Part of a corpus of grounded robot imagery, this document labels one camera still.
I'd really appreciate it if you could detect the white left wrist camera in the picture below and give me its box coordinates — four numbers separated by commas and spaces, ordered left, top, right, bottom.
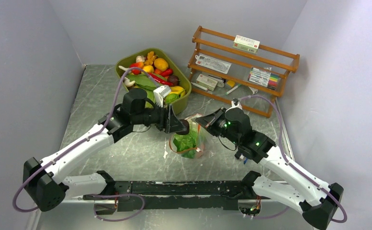
153, 85, 171, 107

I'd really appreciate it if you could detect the white box on top shelf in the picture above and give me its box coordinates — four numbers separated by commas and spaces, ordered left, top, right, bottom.
232, 35, 260, 54

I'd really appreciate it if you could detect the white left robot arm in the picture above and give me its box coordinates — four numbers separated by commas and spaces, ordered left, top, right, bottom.
23, 88, 190, 212

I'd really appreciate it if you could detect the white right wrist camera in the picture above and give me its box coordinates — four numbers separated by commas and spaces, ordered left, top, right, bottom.
231, 98, 243, 110

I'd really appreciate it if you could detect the clear zip bag orange zipper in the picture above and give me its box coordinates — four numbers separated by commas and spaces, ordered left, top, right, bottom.
169, 114, 214, 159

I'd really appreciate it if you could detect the short red chili toy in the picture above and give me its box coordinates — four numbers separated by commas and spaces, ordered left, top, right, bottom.
160, 69, 173, 77

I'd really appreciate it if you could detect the dark purple plum toy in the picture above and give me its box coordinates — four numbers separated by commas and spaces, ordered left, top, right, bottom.
178, 119, 190, 135

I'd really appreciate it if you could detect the white garlic bulb toy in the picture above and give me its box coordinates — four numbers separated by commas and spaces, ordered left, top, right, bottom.
135, 55, 146, 63

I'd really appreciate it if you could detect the napa cabbage toy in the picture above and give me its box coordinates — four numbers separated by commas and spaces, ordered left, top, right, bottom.
172, 129, 198, 159

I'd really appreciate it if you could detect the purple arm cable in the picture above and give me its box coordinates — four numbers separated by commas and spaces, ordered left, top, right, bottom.
12, 67, 161, 222
238, 94, 348, 224

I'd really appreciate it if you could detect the yellow lemon toy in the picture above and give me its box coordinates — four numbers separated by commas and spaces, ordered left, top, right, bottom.
143, 65, 155, 73

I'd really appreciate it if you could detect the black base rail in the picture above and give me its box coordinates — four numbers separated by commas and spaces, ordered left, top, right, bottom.
83, 171, 261, 212

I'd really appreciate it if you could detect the wooden shelf rack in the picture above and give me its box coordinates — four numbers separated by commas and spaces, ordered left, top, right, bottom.
188, 26, 300, 104

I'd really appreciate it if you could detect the flat green leaf toy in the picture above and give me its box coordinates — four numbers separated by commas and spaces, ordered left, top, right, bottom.
126, 74, 160, 91

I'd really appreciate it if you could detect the white pen on table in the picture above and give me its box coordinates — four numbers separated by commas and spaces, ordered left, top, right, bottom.
225, 84, 241, 95

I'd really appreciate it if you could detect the white mushroom toy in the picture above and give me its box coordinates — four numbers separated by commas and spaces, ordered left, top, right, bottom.
124, 77, 135, 88

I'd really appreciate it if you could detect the olive green plastic bin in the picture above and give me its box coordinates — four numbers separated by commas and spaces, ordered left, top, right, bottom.
115, 48, 192, 114

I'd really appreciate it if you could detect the red pepper toy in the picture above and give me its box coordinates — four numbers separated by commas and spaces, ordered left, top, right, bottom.
129, 62, 144, 75

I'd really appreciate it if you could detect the yellow potato toy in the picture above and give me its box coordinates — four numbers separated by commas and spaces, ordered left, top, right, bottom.
154, 58, 169, 71

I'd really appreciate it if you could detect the flat packaged stationery card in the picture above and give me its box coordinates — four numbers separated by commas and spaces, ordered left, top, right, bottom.
194, 54, 232, 74

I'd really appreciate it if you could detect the coloured marker pen set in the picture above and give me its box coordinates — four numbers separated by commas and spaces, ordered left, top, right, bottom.
248, 68, 280, 90

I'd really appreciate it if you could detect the small white green box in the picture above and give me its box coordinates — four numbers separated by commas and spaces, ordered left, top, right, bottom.
195, 74, 218, 91

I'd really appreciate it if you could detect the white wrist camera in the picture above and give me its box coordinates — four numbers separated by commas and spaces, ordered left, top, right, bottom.
231, 98, 243, 110
153, 85, 171, 107

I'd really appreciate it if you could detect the yellow banana pepper toy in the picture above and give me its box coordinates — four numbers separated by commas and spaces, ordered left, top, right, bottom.
170, 86, 186, 97

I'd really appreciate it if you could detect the dark red beet toy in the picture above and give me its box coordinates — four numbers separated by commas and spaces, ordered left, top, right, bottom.
167, 75, 180, 86

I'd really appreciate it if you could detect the small green lime toy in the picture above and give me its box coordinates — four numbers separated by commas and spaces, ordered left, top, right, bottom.
165, 93, 180, 104

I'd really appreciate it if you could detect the orange ginger root toy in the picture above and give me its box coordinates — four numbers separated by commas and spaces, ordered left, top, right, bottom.
144, 51, 158, 66

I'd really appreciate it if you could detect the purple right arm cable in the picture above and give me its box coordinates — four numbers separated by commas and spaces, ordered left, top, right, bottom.
238, 94, 348, 224

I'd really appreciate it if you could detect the long red chili toy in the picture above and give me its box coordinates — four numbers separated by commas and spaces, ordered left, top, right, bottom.
149, 73, 174, 87

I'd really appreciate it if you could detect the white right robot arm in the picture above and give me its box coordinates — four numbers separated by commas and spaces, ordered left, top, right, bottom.
196, 108, 344, 230

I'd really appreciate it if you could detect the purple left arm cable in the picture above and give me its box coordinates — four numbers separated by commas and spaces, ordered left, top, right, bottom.
12, 67, 161, 222

